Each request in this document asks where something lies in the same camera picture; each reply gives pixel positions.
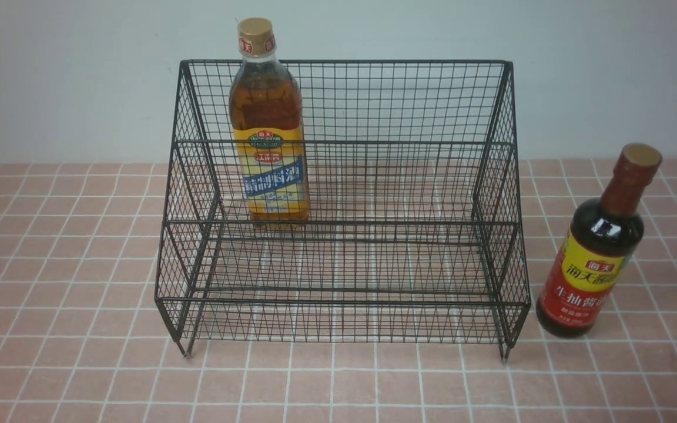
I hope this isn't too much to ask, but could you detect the amber cooking wine bottle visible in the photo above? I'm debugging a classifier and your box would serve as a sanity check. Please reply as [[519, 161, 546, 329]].
[[229, 17, 311, 230]]

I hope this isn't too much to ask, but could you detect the dark soy sauce bottle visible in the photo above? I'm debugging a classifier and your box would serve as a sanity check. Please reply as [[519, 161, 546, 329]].
[[535, 143, 663, 339]]

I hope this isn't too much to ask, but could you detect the black wire mesh rack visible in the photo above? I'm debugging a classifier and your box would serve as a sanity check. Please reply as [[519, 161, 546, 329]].
[[154, 59, 532, 359]]

